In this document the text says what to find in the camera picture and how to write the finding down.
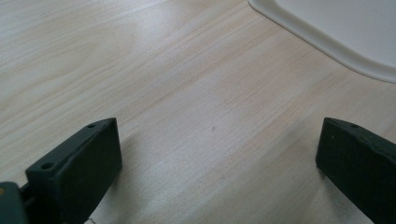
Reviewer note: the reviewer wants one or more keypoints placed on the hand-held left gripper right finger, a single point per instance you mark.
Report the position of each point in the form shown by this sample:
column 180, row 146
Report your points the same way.
column 361, row 165

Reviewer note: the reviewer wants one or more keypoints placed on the white plastic tray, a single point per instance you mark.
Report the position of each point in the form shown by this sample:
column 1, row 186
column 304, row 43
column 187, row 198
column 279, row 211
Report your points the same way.
column 342, row 28

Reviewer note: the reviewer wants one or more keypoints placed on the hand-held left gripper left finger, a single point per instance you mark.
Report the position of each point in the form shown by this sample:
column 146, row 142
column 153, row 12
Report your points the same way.
column 77, row 174

